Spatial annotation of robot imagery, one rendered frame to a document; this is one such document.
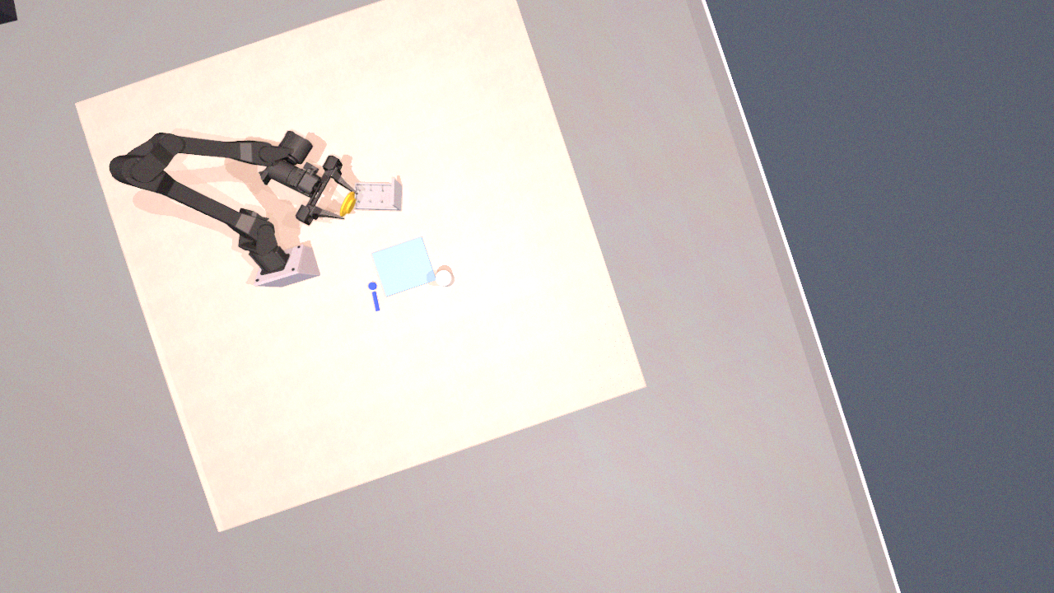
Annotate blue cylinder and blue bar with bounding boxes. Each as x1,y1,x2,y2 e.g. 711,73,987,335
368,282,380,311

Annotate golden yellow plate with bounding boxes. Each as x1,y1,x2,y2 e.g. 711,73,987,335
340,191,356,217

